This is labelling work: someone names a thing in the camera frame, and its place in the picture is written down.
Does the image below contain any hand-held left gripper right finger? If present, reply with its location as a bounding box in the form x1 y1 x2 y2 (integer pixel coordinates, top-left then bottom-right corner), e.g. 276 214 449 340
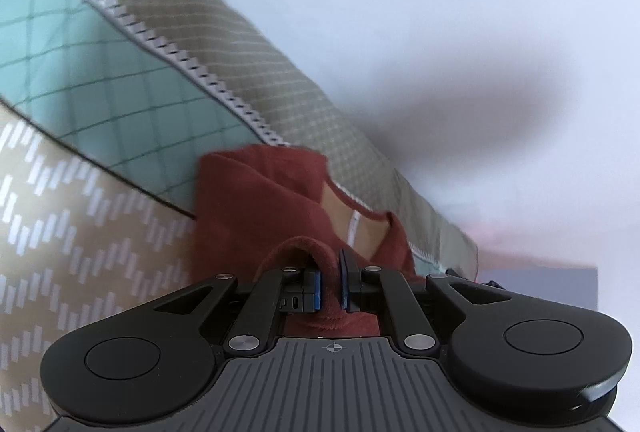
338 249 502 358

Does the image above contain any patterned quilt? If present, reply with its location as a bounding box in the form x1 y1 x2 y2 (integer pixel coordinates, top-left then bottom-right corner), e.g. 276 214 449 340
0 0 482 419

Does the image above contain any rust red sweater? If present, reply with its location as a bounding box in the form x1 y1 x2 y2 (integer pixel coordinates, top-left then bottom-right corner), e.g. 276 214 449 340
191 144 417 339

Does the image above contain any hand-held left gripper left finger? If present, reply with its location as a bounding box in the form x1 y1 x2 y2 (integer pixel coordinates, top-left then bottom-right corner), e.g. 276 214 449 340
154 264 324 356

